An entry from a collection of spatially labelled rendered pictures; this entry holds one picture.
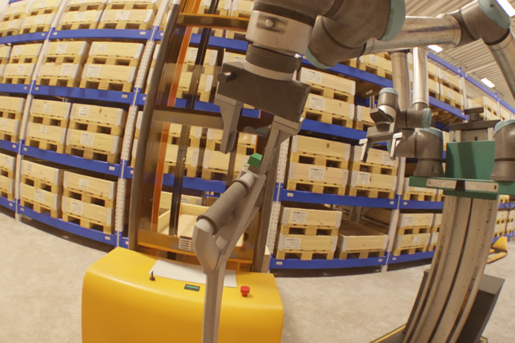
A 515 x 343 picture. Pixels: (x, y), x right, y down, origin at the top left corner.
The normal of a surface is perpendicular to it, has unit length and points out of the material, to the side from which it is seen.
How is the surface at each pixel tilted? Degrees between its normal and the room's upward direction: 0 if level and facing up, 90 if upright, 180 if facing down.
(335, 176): 90
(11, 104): 90
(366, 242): 90
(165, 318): 74
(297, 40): 121
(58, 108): 90
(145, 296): 45
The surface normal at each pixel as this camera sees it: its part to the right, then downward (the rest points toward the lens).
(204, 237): 0.48, 0.44
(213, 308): 0.54, 0.02
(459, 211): -0.92, -0.15
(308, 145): 0.14, -0.05
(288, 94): -0.38, 0.36
